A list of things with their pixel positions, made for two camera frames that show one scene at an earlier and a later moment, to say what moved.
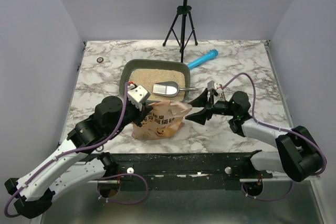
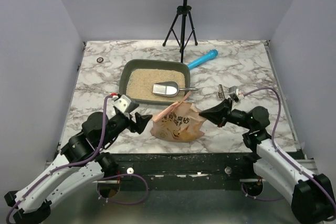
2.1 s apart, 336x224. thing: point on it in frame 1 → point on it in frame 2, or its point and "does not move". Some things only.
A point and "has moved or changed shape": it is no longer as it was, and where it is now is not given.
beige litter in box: (146, 77) does not move
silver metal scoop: (169, 88) does not move
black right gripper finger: (201, 100) → (225, 106)
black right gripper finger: (201, 116) → (218, 117)
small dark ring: (100, 60) does not move
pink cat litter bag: (165, 120) has moved or changed shape
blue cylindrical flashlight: (212, 54) does not move
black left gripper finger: (145, 109) → (141, 121)
